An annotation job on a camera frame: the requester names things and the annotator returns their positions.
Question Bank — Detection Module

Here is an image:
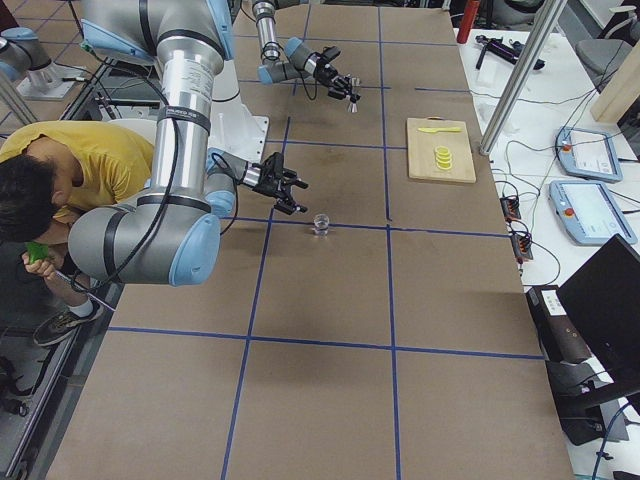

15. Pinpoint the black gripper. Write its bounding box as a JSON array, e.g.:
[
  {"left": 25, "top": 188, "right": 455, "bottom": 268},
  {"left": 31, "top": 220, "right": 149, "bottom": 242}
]
[
  {"left": 314, "top": 59, "right": 361, "bottom": 101},
  {"left": 251, "top": 152, "right": 308, "bottom": 215}
]

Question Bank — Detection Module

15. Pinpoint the black box device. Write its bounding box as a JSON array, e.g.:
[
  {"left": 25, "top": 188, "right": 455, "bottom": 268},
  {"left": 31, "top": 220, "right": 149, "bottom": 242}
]
[{"left": 526, "top": 285, "right": 591, "bottom": 365}]

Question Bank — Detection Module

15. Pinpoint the near blue teach pendant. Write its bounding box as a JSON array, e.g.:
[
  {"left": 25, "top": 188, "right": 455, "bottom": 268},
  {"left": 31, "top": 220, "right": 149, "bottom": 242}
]
[{"left": 548, "top": 180, "right": 638, "bottom": 246}]

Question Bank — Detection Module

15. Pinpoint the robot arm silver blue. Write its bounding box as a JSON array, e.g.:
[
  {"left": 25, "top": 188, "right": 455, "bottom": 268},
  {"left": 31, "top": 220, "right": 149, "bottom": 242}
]
[
  {"left": 68, "top": 1, "right": 300, "bottom": 286},
  {"left": 251, "top": 0, "right": 360, "bottom": 113}
]

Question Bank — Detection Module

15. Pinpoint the steel double jigger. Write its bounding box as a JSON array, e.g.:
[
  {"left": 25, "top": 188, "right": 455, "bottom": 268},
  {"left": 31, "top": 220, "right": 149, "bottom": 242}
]
[{"left": 348, "top": 86, "right": 360, "bottom": 114}]

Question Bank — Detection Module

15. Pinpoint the black camera cable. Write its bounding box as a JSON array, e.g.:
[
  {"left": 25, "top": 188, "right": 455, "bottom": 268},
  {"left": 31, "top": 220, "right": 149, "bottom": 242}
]
[
  {"left": 69, "top": 149, "right": 251, "bottom": 296},
  {"left": 292, "top": 69, "right": 326, "bottom": 101}
]

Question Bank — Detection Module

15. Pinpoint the aluminium frame post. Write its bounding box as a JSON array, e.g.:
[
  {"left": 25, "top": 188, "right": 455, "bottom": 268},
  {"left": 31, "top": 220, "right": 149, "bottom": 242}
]
[{"left": 479, "top": 0, "right": 567, "bottom": 156}]

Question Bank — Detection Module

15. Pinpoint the far blue teach pendant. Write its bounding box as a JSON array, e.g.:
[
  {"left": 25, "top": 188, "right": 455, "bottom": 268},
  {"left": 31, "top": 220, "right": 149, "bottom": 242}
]
[{"left": 555, "top": 127, "right": 623, "bottom": 183}]

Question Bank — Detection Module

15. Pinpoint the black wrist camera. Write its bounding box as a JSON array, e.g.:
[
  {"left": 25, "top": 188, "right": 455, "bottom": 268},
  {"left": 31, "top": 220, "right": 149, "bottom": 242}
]
[{"left": 321, "top": 46, "right": 341, "bottom": 63}]

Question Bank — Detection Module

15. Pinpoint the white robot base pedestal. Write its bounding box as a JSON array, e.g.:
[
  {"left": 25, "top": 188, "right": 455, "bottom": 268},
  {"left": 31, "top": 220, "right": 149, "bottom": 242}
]
[{"left": 208, "top": 60, "right": 269, "bottom": 162}]

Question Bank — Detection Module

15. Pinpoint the black handheld tool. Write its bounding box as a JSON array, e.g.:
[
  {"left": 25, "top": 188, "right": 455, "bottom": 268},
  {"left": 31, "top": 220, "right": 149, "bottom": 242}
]
[{"left": 475, "top": 35, "right": 525, "bottom": 70}]

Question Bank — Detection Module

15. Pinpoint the bamboo cutting board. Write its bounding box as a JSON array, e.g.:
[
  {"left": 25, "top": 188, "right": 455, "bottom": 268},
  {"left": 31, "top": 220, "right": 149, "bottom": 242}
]
[{"left": 406, "top": 118, "right": 476, "bottom": 184}]

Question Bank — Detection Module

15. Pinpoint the person in yellow shirt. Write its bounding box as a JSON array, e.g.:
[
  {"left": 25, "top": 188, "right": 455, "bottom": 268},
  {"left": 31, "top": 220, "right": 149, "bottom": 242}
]
[{"left": 1, "top": 120, "right": 154, "bottom": 347}]

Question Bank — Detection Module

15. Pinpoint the grey office chair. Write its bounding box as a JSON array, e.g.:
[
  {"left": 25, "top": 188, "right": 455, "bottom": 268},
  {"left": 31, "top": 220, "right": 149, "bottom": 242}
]
[{"left": 575, "top": 1, "right": 639, "bottom": 91}]

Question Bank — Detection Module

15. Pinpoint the small glass beaker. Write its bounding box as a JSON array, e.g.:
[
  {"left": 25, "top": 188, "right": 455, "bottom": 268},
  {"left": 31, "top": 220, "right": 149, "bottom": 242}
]
[{"left": 313, "top": 213, "right": 330, "bottom": 237}]

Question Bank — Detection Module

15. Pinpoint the orange circuit board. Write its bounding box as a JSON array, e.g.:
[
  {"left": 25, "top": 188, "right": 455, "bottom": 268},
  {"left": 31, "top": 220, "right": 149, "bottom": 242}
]
[
  {"left": 510, "top": 232, "right": 533, "bottom": 264},
  {"left": 499, "top": 196, "right": 522, "bottom": 223}
]

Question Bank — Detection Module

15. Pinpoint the yellow plastic knife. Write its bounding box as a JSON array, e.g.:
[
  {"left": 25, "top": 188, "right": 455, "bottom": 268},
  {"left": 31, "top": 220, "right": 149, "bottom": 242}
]
[{"left": 417, "top": 127, "right": 463, "bottom": 134}]

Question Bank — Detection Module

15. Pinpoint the blue teach pendant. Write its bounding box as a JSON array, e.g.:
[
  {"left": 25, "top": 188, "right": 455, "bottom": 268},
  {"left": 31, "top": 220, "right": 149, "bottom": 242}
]
[
  {"left": 555, "top": 127, "right": 623, "bottom": 183},
  {"left": 548, "top": 180, "right": 638, "bottom": 246}
]

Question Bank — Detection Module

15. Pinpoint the orange circuit board near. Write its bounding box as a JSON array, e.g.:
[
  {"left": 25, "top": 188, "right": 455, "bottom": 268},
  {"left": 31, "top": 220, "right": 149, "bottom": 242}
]
[{"left": 510, "top": 232, "right": 533, "bottom": 264}]

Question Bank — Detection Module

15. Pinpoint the orange circuit board far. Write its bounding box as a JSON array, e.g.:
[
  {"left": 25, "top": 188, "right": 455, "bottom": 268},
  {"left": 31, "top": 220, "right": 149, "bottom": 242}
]
[{"left": 499, "top": 196, "right": 522, "bottom": 223}]

